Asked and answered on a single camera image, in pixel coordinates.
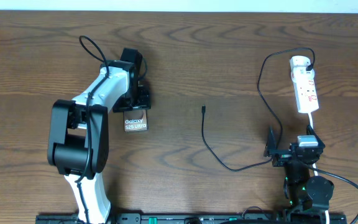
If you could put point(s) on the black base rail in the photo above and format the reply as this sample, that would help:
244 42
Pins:
249 217

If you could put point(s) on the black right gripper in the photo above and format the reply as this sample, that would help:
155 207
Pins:
271 150

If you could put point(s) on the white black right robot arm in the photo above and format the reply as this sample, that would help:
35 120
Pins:
309 195

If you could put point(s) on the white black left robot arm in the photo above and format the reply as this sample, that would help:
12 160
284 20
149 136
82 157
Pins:
78 143

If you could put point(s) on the white power strip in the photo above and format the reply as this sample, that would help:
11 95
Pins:
305 92

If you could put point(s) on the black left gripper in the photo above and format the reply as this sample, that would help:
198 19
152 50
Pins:
136 106

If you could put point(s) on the white USB charger adapter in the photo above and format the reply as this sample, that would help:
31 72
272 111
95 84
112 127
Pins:
301 74

